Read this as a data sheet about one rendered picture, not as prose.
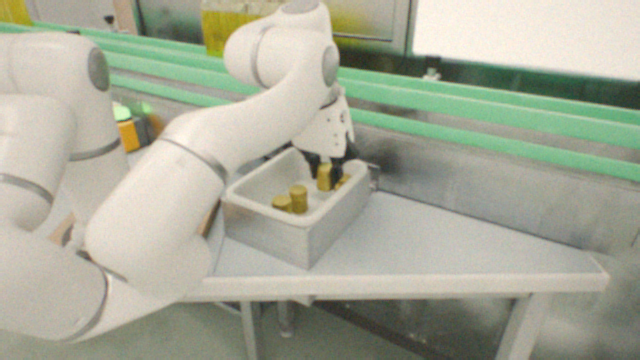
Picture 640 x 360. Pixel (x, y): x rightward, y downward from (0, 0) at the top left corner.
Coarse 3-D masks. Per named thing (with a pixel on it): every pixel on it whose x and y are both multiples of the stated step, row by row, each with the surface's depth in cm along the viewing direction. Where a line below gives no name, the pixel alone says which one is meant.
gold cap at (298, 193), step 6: (294, 186) 71; (300, 186) 71; (288, 192) 70; (294, 192) 69; (300, 192) 69; (306, 192) 70; (294, 198) 69; (300, 198) 69; (306, 198) 70; (294, 204) 70; (300, 204) 70; (306, 204) 71; (294, 210) 71; (300, 210) 70; (306, 210) 71
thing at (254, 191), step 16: (272, 160) 74; (288, 160) 77; (304, 160) 79; (352, 160) 74; (256, 176) 70; (272, 176) 74; (288, 176) 78; (304, 176) 81; (352, 176) 69; (240, 192) 67; (256, 192) 71; (272, 192) 75; (320, 192) 77; (336, 192) 64; (256, 208) 61; (320, 208) 60; (304, 224) 57
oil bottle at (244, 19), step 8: (248, 0) 82; (256, 0) 82; (264, 0) 84; (240, 8) 83; (248, 8) 82; (256, 8) 82; (240, 16) 84; (248, 16) 83; (256, 16) 82; (240, 24) 85
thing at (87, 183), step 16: (80, 160) 55; (96, 160) 56; (112, 160) 58; (64, 176) 57; (80, 176) 56; (96, 176) 57; (112, 176) 59; (80, 192) 57; (96, 192) 58; (80, 208) 59; (96, 208) 59; (80, 224) 61; (80, 240) 59
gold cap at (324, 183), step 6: (324, 162) 71; (318, 168) 69; (324, 168) 69; (318, 174) 70; (324, 174) 69; (330, 174) 69; (318, 180) 70; (324, 180) 70; (330, 180) 70; (318, 186) 71; (324, 186) 70; (330, 186) 70
